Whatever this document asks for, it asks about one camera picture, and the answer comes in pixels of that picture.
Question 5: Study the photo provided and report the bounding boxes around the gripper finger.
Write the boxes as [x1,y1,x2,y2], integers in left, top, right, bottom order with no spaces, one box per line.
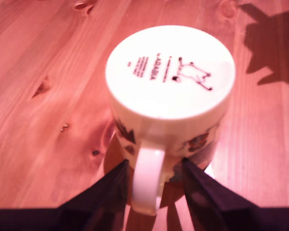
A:
[59,158,131,231]
[182,159,259,231]

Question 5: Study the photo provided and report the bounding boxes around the white mug with cartoon print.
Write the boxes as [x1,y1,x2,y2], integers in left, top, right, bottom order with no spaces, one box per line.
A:
[105,25,236,217]

